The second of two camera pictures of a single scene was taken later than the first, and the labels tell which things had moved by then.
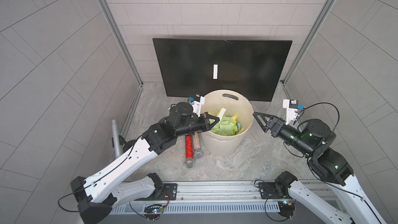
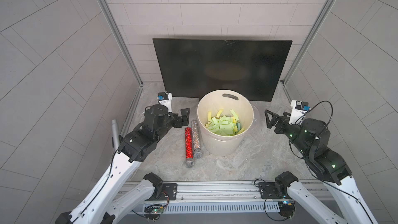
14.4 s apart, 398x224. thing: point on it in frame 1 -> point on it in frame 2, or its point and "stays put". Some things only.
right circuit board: [286, 208] stays put
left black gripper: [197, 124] -> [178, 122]
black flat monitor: [261, 69] stays put
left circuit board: [153, 211] stays put
